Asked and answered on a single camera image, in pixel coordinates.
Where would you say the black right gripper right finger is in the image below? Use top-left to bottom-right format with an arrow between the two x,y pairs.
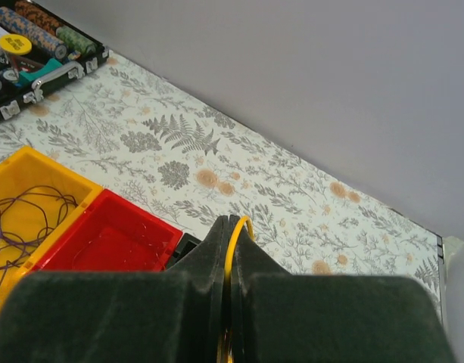
231,232 -> 455,362

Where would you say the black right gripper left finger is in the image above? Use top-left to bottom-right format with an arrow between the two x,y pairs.
0,216 -> 230,362

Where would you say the thin purple wire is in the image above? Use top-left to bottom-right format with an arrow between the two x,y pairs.
0,184 -> 79,299

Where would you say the black plastic bin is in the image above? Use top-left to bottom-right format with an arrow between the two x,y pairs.
166,233 -> 201,269

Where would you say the red plastic bin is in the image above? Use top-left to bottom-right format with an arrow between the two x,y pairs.
32,189 -> 183,271

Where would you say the yellow plastic bin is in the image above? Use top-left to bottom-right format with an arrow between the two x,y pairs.
0,146 -> 103,311

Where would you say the floral table mat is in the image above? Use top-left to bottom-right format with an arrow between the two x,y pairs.
0,51 -> 444,318

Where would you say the black poker chip case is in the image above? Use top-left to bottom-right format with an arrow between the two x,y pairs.
0,1 -> 109,122

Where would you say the yellow round chip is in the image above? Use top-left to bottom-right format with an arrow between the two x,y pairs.
0,34 -> 33,56

